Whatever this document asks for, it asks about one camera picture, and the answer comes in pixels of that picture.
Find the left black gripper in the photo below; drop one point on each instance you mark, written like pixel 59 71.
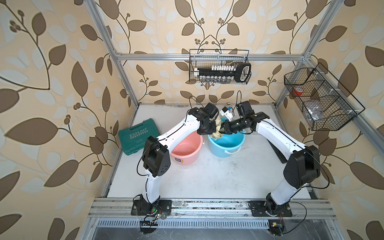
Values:
pixel 213 130

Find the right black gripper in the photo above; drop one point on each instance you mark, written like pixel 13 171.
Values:
pixel 226 126

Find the beige cleaning cloth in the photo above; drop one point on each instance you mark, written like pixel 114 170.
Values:
pixel 217 135

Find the light blue plastic bucket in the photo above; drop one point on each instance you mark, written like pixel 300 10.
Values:
pixel 227 145

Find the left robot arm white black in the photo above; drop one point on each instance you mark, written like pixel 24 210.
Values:
pixel 156 157

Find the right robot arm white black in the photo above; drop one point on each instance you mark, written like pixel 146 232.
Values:
pixel 303 162

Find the pink plastic bucket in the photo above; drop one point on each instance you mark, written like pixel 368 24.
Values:
pixel 187 150

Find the black flat case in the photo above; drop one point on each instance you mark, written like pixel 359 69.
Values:
pixel 281 157

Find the clear plastic bag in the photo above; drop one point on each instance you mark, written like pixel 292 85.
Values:
pixel 314 109

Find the green tool case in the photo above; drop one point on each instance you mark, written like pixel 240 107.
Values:
pixel 134 138

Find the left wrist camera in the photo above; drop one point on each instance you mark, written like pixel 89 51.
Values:
pixel 211 110

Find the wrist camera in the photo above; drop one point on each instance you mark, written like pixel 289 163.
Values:
pixel 211 110
pixel 244 109

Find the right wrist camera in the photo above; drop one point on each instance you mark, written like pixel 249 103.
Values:
pixel 244 109

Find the black socket holder rail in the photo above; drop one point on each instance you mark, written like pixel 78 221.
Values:
pixel 238 73

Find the back wire basket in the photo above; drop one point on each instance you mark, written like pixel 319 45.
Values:
pixel 205 58

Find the wire basket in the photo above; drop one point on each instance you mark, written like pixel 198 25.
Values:
pixel 205 58
pixel 339 104

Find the right wire basket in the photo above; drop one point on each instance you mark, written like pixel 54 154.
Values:
pixel 339 104

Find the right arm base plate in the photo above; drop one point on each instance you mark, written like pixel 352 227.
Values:
pixel 258 208

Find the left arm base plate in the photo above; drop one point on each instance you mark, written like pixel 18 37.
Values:
pixel 163 207

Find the aluminium front rail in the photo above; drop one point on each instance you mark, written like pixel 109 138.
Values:
pixel 213 209

